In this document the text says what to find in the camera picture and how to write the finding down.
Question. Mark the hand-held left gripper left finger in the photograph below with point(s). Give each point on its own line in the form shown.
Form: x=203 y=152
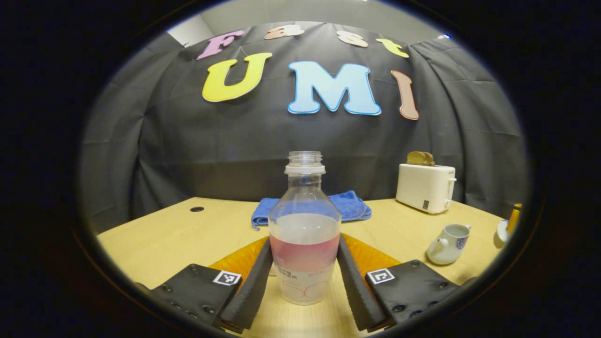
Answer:
x=249 y=291

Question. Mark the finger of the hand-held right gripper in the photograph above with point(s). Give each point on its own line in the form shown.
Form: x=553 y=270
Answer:
x=515 y=218

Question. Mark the blue folded towel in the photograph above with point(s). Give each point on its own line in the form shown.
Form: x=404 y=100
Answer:
x=352 y=206

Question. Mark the white toaster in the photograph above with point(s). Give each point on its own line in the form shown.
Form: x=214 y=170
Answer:
x=422 y=188

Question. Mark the clear water bottle pink label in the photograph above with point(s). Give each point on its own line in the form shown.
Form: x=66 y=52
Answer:
x=304 y=253

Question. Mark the white teacup blue pattern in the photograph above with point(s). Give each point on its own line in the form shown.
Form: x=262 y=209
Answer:
x=443 y=249

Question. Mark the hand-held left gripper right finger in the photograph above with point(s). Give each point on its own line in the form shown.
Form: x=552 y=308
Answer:
x=357 y=291

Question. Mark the brown bread slice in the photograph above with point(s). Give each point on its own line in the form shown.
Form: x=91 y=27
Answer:
x=429 y=159
x=414 y=158

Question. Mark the black backdrop cloth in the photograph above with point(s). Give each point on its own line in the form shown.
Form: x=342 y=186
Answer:
x=188 y=141

